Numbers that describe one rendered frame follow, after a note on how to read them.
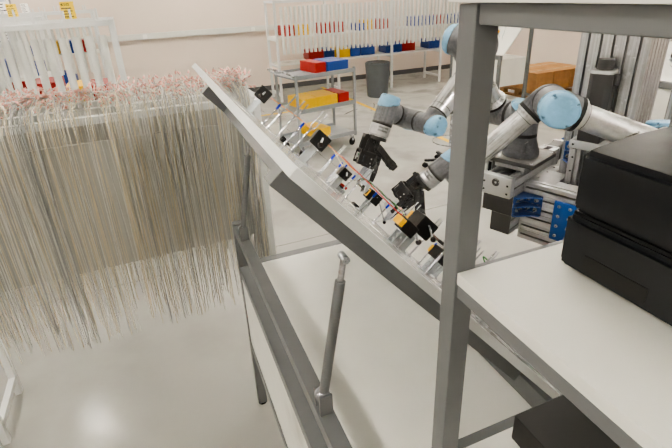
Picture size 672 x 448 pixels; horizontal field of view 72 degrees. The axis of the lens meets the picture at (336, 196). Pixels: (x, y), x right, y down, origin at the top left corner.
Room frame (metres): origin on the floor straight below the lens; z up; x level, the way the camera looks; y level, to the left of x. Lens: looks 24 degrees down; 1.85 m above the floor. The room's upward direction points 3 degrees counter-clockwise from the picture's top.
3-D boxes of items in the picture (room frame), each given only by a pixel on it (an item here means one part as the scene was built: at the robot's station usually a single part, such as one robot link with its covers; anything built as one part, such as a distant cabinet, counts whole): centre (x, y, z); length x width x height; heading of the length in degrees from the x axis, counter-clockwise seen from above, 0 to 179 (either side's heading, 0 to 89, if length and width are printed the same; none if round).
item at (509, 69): (7.64, -2.59, 0.83); 1.18 x 0.72 x 1.65; 23
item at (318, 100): (5.68, 0.24, 0.54); 0.99 x 0.50 x 1.08; 124
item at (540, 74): (8.36, -3.80, 0.22); 1.20 x 0.80 x 0.44; 115
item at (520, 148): (1.91, -0.81, 1.21); 0.15 x 0.15 x 0.10
